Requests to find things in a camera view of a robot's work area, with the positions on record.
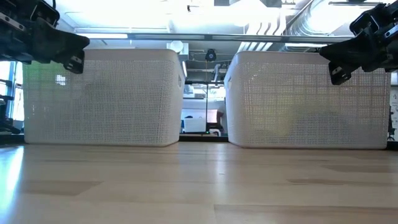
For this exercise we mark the white storage box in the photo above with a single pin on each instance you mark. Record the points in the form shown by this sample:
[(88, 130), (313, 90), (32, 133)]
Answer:
[(194, 125)]

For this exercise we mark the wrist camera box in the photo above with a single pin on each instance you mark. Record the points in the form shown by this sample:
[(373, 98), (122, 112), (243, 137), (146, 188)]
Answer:
[(46, 14), (364, 23)]

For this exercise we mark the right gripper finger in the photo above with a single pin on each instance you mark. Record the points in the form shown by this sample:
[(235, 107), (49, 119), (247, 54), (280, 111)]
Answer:
[(340, 73), (354, 51)]

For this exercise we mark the white mesh laundry basket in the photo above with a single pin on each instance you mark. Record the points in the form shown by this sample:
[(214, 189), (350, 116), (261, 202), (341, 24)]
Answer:
[(304, 102), (102, 99)]

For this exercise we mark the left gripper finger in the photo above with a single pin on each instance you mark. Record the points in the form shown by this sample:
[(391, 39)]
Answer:
[(76, 63), (62, 45)]

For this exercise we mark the black clamp stand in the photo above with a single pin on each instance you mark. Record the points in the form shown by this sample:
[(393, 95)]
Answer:
[(391, 124)]

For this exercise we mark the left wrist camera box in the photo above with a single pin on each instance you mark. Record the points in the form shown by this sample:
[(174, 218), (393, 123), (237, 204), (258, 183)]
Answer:
[(46, 14)]

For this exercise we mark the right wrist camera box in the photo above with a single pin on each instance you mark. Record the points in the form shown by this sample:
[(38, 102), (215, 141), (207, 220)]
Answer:
[(364, 23)]

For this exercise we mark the black knob blue centre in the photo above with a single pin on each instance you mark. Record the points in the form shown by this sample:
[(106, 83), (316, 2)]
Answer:
[(211, 55)]

